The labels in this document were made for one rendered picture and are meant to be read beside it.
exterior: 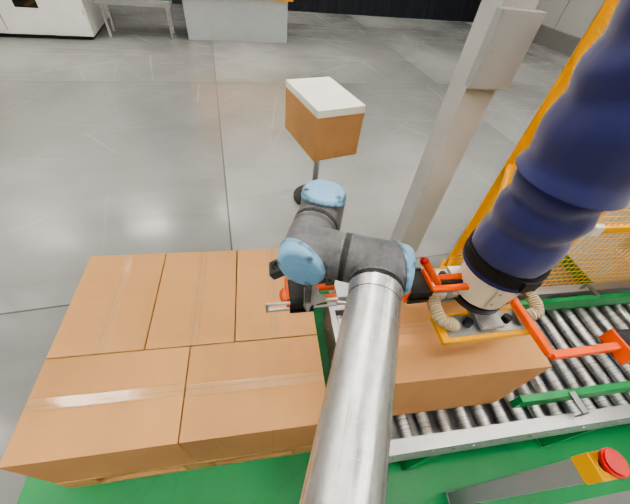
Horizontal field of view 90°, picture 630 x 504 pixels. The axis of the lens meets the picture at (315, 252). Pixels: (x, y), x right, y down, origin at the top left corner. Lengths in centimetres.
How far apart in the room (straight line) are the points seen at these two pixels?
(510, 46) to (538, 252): 109
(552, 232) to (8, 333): 281
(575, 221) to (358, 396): 66
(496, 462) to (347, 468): 196
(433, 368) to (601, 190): 70
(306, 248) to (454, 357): 85
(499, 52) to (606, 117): 105
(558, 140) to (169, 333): 158
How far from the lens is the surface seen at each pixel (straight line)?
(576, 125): 80
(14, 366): 263
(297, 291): 87
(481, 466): 226
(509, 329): 121
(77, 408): 167
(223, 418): 148
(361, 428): 38
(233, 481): 198
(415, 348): 121
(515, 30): 179
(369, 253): 53
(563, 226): 89
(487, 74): 180
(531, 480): 153
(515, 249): 93
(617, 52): 79
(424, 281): 101
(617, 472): 128
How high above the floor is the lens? 196
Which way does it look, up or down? 47 degrees down
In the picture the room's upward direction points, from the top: 8 degrees clockwise
